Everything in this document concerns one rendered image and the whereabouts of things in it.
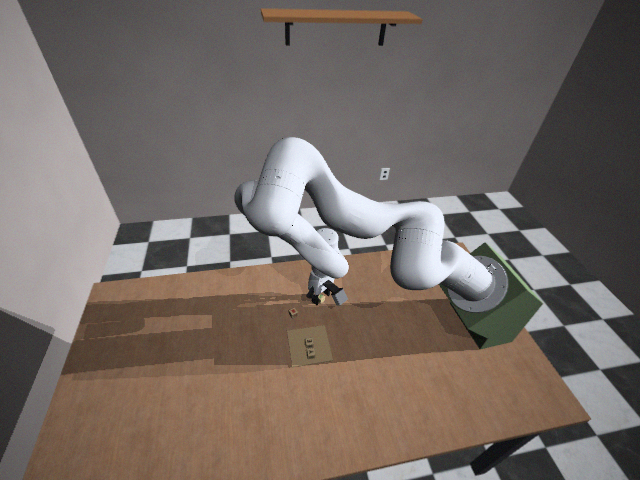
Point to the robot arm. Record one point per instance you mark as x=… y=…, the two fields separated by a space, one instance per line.
x=420 y=259

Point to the beige flat mat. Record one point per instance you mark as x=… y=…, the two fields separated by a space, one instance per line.
x=298 y=350

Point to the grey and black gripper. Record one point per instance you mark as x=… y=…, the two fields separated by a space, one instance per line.
x=315 y=285

